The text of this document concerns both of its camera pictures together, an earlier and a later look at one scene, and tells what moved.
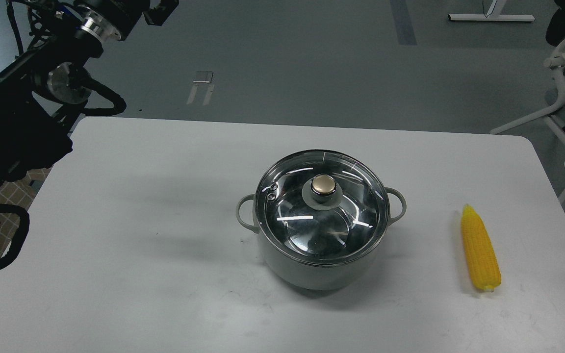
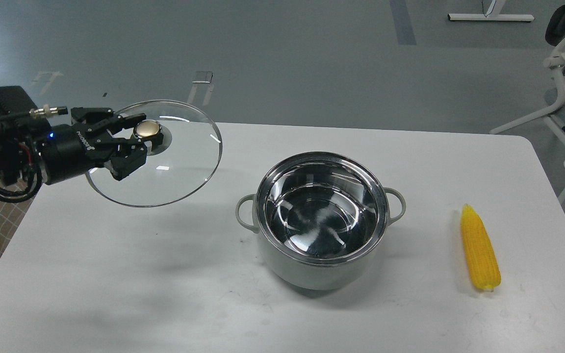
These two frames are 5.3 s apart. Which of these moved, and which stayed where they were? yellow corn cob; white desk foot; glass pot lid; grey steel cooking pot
Moved: glass pot lid
Stayed: white desk foot; yellow corn cob; grey steel cooking pot
